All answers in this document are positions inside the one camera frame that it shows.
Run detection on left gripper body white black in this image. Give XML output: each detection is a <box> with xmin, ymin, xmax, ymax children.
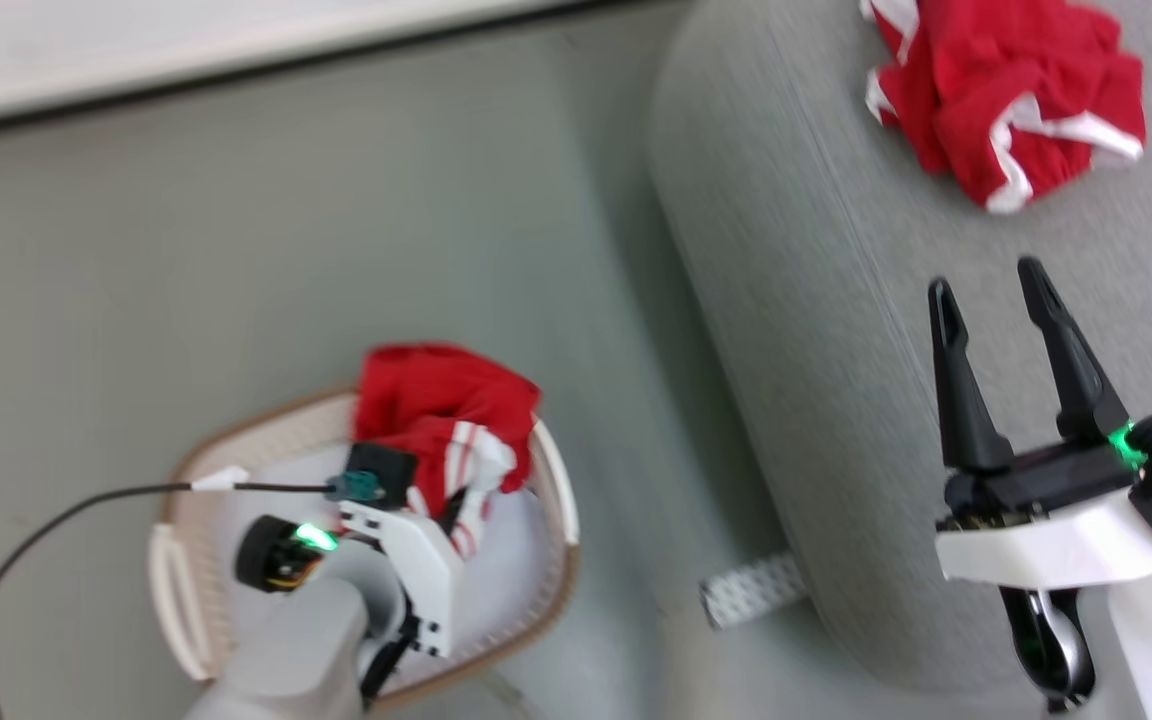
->
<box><xmin>235</xmin><ymin>500</ymin><xmax>465</xmax><ymax>658</ymax></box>

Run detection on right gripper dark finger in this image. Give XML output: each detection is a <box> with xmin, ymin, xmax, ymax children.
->
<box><xmin>927</xmin><ymin>277</ymin><xmax>1015</xmax><ymax>473</ymax></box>
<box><xmin>1017</xmin><ymin>256</ymin><xmax>1131</xmax><ymax>444</ymax></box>

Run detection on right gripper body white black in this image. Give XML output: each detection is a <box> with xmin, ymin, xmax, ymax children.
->
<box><xmin>935</xmin><ymin>438</ymin><xmax>1152</xmax><ymax>592</ymax></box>

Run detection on red jersey with white lettering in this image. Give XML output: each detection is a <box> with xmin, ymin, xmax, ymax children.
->
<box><xmin>351</xmin><ymin>343</ymin><xmax>544</xmax><ymax>561</ymax></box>

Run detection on red and white garment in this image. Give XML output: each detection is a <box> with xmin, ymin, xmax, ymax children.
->
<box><xmin>858</xmin><ymin>0</ymin><xmax>1148</xmax><ymax>216</ymax></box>

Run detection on grey fabric sofa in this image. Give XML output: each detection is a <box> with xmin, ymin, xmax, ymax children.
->
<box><xmin>648</xmin><ymin>0</ymin><xmax>1152</xmax><ymax>701</ymax></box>

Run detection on white studded plastic brick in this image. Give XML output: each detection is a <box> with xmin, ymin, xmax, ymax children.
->
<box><xmin>700</xmin><ymin>553</ymin><xmax>809</xmax><ymax>632</ymax></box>

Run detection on white plastic laundry basket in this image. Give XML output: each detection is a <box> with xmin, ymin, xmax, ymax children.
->
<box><xmin>146</xmin><ymin>385</ymin><xmax>582</xmax><ymax>713</ymax></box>

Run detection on black and white baseboard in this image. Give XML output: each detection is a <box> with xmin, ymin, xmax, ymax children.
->
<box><xmin>0</xmin><ymin>0</ymin><xmax>697</xmax><ymax>143</ymax></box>

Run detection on thin black cable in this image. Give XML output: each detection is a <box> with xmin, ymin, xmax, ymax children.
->
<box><xmin>0</xmin><ymin>465</ymin><xmax>383</xmax><ymax>720</ymax></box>

